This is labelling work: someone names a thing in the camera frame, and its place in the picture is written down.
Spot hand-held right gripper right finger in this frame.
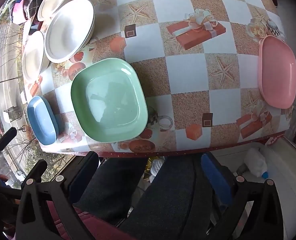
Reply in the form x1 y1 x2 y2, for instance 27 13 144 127
202 152 285 240

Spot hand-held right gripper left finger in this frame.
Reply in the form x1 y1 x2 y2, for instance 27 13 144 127
15 151 128 240

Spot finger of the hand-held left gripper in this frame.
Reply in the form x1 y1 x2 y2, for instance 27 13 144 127
3 159 48 196
0 127 17 151

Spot blue oval dish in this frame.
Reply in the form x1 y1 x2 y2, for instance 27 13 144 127
27 96 63 146

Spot green square plate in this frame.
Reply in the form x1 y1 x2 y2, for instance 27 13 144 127
70 58 148 143

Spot white paper bowl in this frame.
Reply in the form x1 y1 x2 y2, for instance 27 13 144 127
44 0 95 64
22 31 50 82
37 0 76 22

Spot pink square plate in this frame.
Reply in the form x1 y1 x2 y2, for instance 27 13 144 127
259 35 296 109

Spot white plastic bottle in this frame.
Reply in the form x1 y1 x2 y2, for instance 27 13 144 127
243 147 270 179

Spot maroon jacket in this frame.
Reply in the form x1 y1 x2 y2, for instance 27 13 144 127
46 200 138 240

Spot person's legs in dark trousers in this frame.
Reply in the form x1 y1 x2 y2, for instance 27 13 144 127
70 152 229 240

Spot white plastic bin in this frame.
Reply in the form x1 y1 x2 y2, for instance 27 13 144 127
263 135 296 240

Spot printed checkered tablecloth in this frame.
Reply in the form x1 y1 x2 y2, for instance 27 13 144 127
21 0 289 158

